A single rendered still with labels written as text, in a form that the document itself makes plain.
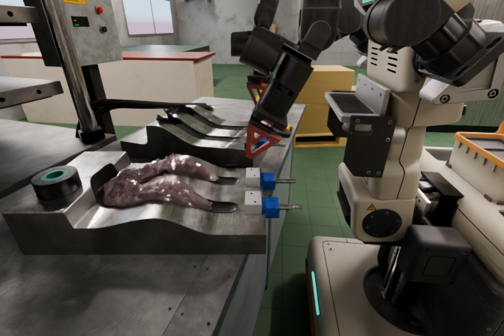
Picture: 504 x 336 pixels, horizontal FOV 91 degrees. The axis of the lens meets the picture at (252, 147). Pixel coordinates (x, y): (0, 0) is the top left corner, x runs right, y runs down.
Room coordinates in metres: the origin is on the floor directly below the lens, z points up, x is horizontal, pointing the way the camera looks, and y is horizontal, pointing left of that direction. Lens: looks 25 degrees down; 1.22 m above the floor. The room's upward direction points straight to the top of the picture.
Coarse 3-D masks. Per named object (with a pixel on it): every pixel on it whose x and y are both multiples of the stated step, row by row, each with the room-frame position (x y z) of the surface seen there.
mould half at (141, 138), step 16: (176, 112) 0.91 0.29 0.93; (208, 112) 0.98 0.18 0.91; (144, 128) 0.93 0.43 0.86; (160, 128) 0.76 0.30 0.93; (176, 128) 0.78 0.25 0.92; (208, 128) 0.86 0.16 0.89; (128, 144) 0.80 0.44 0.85; (144, 144) 0.78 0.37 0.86; (160, 144) 0.76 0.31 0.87; (176, 144) 0.75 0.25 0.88; (192, 144) 0.73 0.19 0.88; (208, 144) 0.73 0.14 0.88; (224, 144) 0.73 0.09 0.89; (240, 144) 0.72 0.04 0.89; (208, 160) 0.71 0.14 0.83; (224, 160) 0.70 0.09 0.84; (240, 160) 0.68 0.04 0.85; (256, 160) 0.71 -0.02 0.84
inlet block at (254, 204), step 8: (248, 192) 0.47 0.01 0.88; (256, 192) 0.47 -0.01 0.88; (248, 200) 0.44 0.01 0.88; (256, 200) 0.44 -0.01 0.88; (264, 200) 0.46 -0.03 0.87; (272, 200) 0.46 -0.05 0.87; (248, 208) 0.43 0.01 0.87; (256, 208) 0.43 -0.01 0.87; (264, 208) 0.43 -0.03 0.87; (272, 208) 0.43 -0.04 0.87; (280, 208) 0.45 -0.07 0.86; (288, 208) 0.45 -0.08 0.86; (296, 208) 0.45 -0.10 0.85; (272, 216) 0.43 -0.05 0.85
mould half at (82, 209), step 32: (96, 160) 0.57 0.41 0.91; (128, 160) 0.62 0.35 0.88; (32, 192) 0.43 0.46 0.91; (224, 192) 0.51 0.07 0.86; (32, 224) 0.37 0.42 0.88; (64, 224) 0.37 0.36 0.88; (96, 224) 0.38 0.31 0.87; (128, 224) 0.37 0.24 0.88; (160, 224) 0.37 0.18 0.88; (192, 224) 0.38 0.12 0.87; (224, 224) 0.40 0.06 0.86; (256, 224) 0.40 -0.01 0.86
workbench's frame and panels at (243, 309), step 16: (288, 160) 1.30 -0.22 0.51; (288, 176) 1.36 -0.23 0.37; (272, 192) 0.63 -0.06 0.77; (288, 192) 1.42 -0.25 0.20; (272, 224) 0.92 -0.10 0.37; (272, 240) 0.94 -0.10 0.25; (256, 256) 0.66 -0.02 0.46; (272, 256) 0.96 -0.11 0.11; (240, 272) 0.35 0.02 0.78; (256, 272) 0.66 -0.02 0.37; (240, 288) 0.48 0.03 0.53; (256, 288) 0.66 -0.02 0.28; (240, 304) 0.48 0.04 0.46; (256, 304) 0.66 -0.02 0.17; (224, 320) 0.37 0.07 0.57; (240, 320) 0.48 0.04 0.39
